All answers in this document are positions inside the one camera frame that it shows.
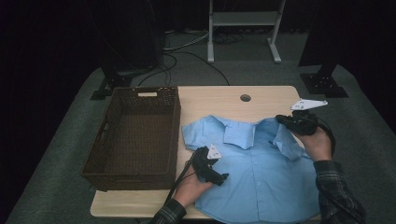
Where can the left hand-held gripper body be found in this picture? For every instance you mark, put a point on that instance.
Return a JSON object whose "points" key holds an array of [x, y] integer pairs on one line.
{"points": [[202, 163]]}

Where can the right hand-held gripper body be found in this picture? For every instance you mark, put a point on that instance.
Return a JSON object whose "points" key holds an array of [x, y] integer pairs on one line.
{"points": [[306, 123]]}

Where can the light blue shirt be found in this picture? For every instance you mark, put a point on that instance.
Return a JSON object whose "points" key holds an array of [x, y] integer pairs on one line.
{"points": [[261, 174]]}

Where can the brown woven basket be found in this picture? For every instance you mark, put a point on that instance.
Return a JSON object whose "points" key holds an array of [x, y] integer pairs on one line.
{"points": [[140, 130]]}

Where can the person's right hand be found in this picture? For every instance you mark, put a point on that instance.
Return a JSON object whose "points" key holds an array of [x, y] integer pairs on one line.
{"points": [[317, 146]]}

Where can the person's left hand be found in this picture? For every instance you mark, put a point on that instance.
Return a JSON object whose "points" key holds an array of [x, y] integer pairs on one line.
{"points": [[190, 193]]}

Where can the black stand base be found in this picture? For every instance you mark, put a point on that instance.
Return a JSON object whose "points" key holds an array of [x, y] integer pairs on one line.
{"points": [[113, 81], [323, 84]]}

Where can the white metal stand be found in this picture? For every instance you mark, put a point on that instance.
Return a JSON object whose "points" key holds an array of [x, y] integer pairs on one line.
{"points": [[244, 18]]}

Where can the black equipment box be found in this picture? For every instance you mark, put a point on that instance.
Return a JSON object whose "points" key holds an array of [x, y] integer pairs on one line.
{"points": [[134, 37]]}

